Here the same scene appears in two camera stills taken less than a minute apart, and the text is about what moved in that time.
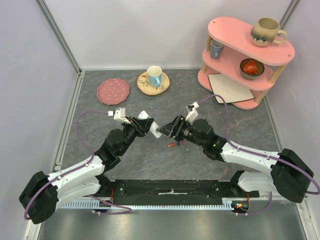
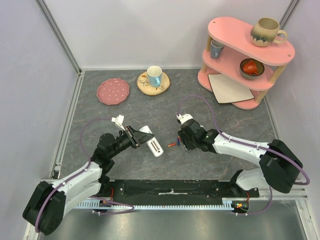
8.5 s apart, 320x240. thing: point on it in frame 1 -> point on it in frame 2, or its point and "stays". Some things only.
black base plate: x=172 y=192 stays
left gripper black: x=142 y=126 -> x=133 y=134
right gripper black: x=176 y=127 -> x=183 y=139
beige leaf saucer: x=143 y=84 stays
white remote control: x=143 y=115 -> x=153 y=143
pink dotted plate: x=113 y=91 stays
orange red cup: x=250 y=68 stays
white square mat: x=231 y=90 stays
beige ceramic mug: x=265 y=31 stays
